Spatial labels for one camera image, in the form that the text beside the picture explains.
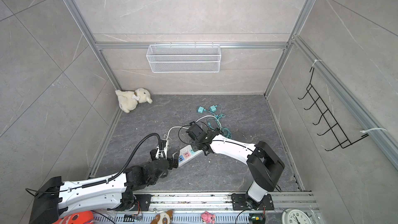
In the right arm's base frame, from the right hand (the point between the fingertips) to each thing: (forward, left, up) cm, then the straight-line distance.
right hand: (197, 140), depth 88 cm
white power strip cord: (+18, 0, -5) cm, 19 cm away
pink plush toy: (-36, -5, -3) cm, 37 cm away
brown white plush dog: (-36, +15, -3) cm, 39 cm away
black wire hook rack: (-15, -58, +25) cm, 65 cm away
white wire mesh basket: (+48, +8, +24) cm, 54 cm away
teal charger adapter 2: (+27, -3, -4) cm, 27 cm away
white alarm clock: (-37, -44, -3) cm, 57 cm away
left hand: (-7, +13, +6) cm, 16 cm away
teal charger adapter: (+27, -11, -3) cm, 29 cm away
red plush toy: (-36, +49, +2) cm, 61 cm away
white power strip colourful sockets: (-7, +5, -3) cm, 9 cm away
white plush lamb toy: (+30, +48, +3) cm, 57 cm away
